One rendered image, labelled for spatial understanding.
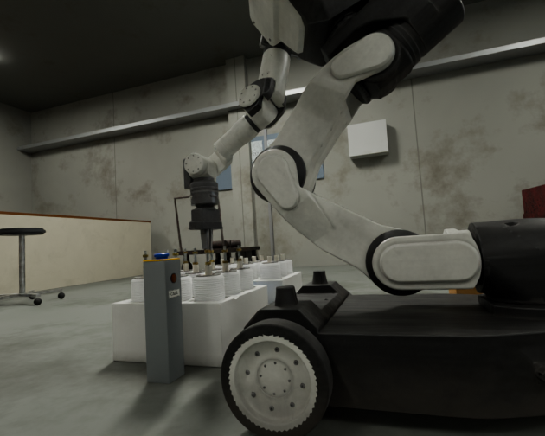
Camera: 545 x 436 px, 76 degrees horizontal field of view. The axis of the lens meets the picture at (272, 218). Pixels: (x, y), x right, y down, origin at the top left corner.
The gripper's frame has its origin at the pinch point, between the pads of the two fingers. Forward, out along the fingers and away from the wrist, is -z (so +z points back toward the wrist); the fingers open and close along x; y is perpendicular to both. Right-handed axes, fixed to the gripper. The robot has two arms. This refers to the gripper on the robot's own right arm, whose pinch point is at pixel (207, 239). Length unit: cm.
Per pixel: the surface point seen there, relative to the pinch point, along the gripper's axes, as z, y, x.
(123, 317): -22.8, 24.2, -13.7
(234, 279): -13.8, -1.8, 10.1
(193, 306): -19.4, -0.6, -7.8
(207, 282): -12.9, -2.8, -3.8
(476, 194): 41, -60, 405
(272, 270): -14, 9, 51
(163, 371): -33.3, -2.4, -20.7
